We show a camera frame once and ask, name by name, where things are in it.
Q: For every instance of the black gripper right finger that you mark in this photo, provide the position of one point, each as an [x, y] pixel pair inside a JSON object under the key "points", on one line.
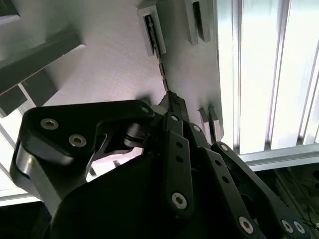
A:
{"points": [[224, 174]]}

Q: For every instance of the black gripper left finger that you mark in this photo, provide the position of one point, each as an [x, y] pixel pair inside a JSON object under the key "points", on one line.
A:
{"points": [[99, 117]]}

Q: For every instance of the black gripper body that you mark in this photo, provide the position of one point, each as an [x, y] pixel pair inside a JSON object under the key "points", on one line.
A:
{"points": [[119, 204]]}

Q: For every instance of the blue RAM stick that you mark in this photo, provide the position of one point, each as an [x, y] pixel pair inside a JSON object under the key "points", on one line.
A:
{"points": [[162, 69]]}

